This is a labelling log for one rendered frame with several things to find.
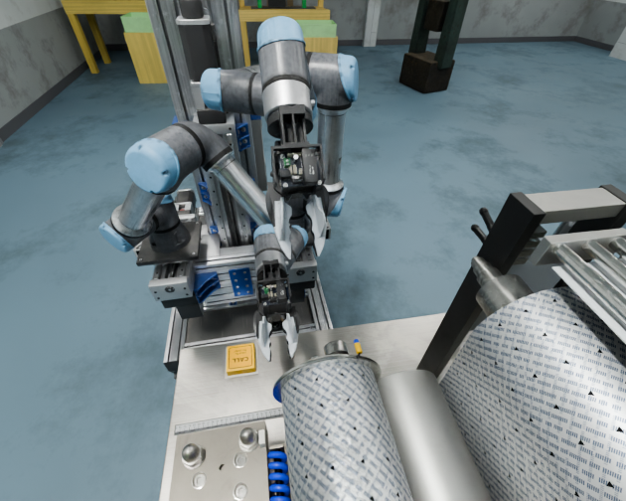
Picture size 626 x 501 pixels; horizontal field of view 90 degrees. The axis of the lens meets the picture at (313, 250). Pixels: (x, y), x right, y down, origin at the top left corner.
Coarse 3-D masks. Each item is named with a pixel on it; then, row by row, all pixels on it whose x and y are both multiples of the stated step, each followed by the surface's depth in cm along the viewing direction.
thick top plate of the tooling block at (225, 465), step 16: (208, 432) 58; (224, 432) 58; (176, 448) 56; (208, 448) 56; (224, 448) 56; (240, 448) 56; (256, 448) 56; (176, 464) 54; (208, 464) 54; (224, 464) 55; (240, 464) 54; (256, 464) 54; (176, 480) 52; (192, 480) 52; (208, 480) 52; (224, 480) 52; (240, 480) 53; (256, 480) 53; (176, 496) 51; (192, 496) 51; (208, 496) 51; (224, 496) 51; (240, 496) 51; (256, 496) 51
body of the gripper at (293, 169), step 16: (288, 112) 44; (304, 112) 44; (272, 128) 48; (288, 128) 46; (304, 128) 45; (288, 144) 43; (304, 144) 43; (320, 144) 44; (272, 160) 43; (288, 160) 44; (304, 160) 43; (320, 160) 46; (272, 176) 50; (288, 176) 43; (304, 176) 44; (320, 176) 45; (288, 192) 46; (304, 192) 49
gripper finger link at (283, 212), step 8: (280, 200) 46; (280, 208) 46; (288, 208) 48; (280, 216) 45; (288, 216) 48; (280, 224) 45; (288, 224) 48; (280, 232) 45; (288, 232) 48; (280, 240) 47; (288, 240) 48; (288, 248) 48; (288, 256) 48
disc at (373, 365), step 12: (312, 360) 37; (324, 360) 37; (336, 360) 38; (348, 360) 38; (360, 360) 39; (372, 360) 40; (288, 372) 38; (300, 372) 38; (276, 384) 39; (276, 396) 42
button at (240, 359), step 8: (248, 344) 82; (232, 352) 80; (240, 352) 81; (248, 352) 81; (232, 360) 79; (240, 360) 79; (248, 360) 79; (232, 368) 77; (240, 368) 78; (248, 368) 78
